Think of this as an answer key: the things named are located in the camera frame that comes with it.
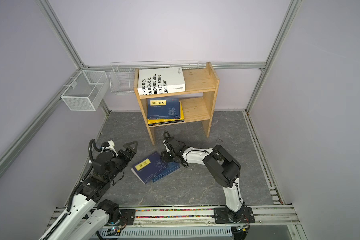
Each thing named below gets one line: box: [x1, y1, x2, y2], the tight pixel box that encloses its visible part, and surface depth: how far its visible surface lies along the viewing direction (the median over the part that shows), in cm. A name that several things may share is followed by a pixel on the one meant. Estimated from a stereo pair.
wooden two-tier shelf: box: [133, 61, 220, 146], surface depth 80 cm
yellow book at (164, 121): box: [147, 101, 185, 126], surface depth 86 cm
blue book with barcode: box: [147, 98, 181, 120], surface depth 88 cm
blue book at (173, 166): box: [151, 161, 181, 183], surface depth 91 cm
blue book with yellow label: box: [131, 151, 168, 185], surface depth 88 cm
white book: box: [137, 66, 186, 96], surface depth 71 cm
